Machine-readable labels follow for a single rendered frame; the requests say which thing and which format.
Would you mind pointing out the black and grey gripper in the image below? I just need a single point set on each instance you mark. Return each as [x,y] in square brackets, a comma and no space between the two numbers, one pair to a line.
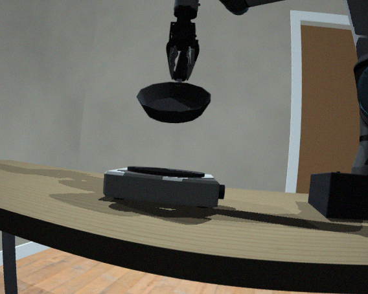
[183,36]

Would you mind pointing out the black frying pan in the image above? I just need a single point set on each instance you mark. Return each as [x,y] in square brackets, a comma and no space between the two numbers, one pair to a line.
[158,99]

